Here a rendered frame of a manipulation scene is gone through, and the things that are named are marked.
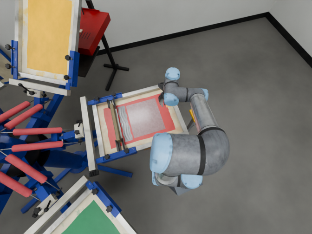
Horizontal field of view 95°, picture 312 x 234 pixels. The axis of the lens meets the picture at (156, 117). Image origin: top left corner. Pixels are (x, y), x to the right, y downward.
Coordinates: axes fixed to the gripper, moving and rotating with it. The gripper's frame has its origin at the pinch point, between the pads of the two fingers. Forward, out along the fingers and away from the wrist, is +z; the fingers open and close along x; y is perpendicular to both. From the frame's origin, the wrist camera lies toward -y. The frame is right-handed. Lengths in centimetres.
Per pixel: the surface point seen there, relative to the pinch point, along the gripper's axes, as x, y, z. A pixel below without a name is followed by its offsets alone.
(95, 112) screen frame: -57, -25, 33
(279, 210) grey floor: 124, 141, 119
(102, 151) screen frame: -57, 14, 32
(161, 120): 0.1, 3.2, 32.2
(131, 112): -24.8, -15.3, 33.9
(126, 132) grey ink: -34.7, 3.1, 34.0
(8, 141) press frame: -120, -13, 20
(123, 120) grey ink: -33.7, -9.1, 34.1
